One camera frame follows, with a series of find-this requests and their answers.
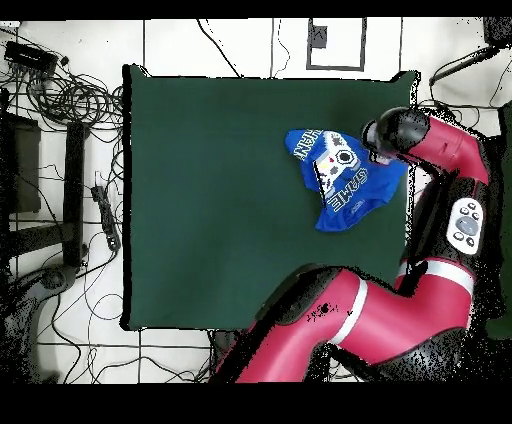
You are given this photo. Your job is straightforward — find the dark green table cloth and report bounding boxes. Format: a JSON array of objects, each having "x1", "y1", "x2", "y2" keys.
[{"x1": 121, "y1": 63, "x2": 420, "y2": 336}]

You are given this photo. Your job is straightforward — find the blue printed t-shirt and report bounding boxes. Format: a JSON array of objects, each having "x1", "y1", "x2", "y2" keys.
[{"x1": 284, "y1": 127, "x2": 409, "y2": 234}]

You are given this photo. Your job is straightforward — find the black power strip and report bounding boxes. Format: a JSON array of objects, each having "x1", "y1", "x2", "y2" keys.
[{"x1": 90, "y1": 184, "x2": 122, "y2": 252}]

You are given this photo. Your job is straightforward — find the black stand bar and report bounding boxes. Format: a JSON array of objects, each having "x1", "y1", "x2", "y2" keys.
[{"x1": 61, "y1": 120, "x2": 90, "y2": 268}]

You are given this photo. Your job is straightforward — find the black box device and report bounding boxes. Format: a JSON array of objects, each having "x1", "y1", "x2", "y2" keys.
[{"x1": 3, "y1": 39, "x2": 60, "y2": 74}]

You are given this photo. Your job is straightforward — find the dark grey square patch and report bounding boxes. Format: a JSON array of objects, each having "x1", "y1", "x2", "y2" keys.
[{"x1": 308, "y1": 24, "x2": 329, "y2": 50}]

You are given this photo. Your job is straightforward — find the grey chair base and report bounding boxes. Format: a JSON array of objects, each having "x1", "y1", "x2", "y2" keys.
[{"x1": 39, "y1": 263, "x2": 78, "y2": 291}]

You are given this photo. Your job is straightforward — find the grey square floor frame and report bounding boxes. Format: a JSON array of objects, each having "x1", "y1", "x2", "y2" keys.
[{"x1": 305, "y1": 16, "x2": 367, "y2": 73}]

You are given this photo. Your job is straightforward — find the black flat panel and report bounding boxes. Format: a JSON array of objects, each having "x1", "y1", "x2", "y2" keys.
[{"x1": 0, "y1": 113, "x2": 42, "y2": 215}]

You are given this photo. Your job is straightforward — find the black rod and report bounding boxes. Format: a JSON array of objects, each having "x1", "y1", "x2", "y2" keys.
[{"x1": 428, "y1": 44, "x2": 501, "y2": 87}]

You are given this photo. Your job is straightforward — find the black speckled box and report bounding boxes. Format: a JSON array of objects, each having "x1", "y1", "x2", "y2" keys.
[{"x1": 482, "y1": 16, "x2": 512, "y2": 47}]

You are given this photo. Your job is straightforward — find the coiled black cables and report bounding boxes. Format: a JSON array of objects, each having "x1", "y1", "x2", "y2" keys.
[{"x1": 23, "y1": 71, "x2": 125, "y2": 131}]

